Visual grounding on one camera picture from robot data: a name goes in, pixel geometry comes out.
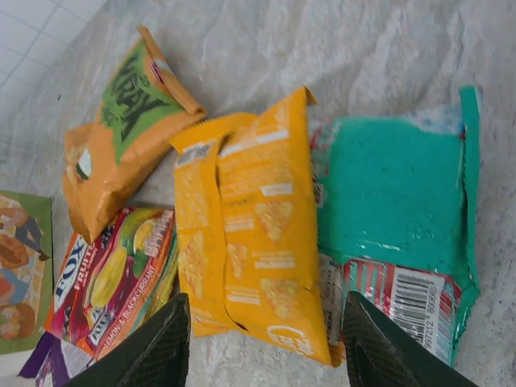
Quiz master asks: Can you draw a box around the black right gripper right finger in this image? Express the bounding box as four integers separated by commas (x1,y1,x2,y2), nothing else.
341,290,483,387

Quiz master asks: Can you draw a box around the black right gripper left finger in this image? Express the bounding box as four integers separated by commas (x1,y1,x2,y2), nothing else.
64,293,192,387

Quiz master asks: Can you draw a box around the red Fox's candy bag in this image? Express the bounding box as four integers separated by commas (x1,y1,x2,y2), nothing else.
43,206,181,360

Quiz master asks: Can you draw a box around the purple snack bag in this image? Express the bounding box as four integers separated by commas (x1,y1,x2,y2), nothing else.
16,333,98,387

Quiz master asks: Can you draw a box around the yellow chips bag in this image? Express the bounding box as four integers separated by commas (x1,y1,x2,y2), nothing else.
168,85,347,368

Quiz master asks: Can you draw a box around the white illustrated paper bag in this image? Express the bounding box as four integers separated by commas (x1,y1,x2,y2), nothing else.
0,189,55,356

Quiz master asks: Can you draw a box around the teal snack bag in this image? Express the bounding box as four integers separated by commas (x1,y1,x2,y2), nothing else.
308,85,483,367

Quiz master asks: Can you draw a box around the orange Krex snack bag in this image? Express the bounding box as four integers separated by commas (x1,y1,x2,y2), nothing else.
61,26,208,244

